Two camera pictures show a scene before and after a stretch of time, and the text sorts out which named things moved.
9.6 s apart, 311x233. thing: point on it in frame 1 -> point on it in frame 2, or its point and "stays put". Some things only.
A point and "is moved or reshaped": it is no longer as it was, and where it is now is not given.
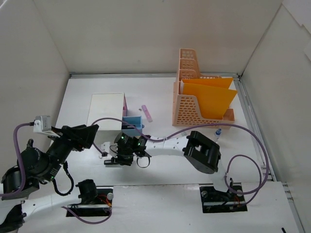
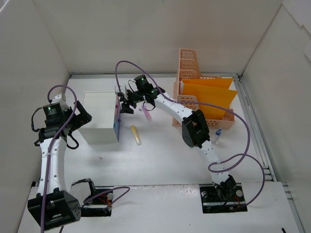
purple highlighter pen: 147,113 stays put
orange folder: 214,94 stays put
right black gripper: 119,161 -> 127,99
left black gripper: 73,137 -> 81,115
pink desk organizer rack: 186,108 stays put
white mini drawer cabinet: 106,105 is moved or reshaped
